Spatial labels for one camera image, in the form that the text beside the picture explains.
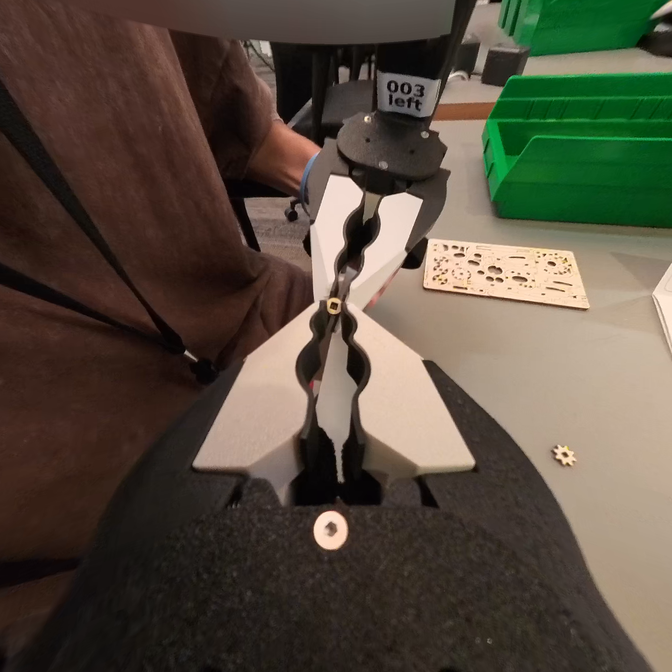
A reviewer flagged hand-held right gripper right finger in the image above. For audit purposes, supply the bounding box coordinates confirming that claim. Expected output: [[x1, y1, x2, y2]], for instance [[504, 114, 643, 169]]
[[342, 307, 476, 485]]

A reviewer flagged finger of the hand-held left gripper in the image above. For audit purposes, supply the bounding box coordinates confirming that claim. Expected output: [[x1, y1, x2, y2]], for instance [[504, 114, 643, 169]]
[[339, 195, 426, 306], [310, 173, 368, 304]]

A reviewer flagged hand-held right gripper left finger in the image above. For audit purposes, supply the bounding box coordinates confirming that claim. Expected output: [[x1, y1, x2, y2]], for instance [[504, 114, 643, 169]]
[[191, 304, 325, 506]]

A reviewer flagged person's left forearm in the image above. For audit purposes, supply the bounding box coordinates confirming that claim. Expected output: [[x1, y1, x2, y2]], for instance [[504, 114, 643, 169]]
[[247, 122, 322, 207]]

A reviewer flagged grey desk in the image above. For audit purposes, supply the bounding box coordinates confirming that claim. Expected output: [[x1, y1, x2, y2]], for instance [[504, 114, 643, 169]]
[[362, 52, 672, 672]]

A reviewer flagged blue wristband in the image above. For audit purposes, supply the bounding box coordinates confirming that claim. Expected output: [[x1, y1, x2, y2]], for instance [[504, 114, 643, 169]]
[[301, 151, 322, 217]]

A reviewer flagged black box device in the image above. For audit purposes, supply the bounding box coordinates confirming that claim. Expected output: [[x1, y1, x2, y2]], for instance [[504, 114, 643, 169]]
[[480, 44, 531, 87]]

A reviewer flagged green plastic bin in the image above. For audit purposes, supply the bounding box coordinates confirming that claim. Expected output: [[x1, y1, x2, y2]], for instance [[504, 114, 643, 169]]
[[481, 73, 672, 230], [496, 0, 672, 57]]

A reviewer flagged person in brown shirt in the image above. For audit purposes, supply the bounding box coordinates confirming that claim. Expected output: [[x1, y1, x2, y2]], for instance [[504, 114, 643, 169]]
[[0, 0, 316, 672]]

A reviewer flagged plywood parts sheet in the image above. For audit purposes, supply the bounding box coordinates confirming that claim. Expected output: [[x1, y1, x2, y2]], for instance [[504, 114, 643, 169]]
[[422, 238, 591, 311]]

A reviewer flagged white instruction leaflet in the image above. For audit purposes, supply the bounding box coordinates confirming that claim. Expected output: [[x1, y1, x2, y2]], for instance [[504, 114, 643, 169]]
[[651, 261, 672, 354]]

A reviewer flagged black lanyard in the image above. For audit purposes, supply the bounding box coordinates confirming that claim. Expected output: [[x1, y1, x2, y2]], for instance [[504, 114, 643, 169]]
[[0, 79, 219, 386]]

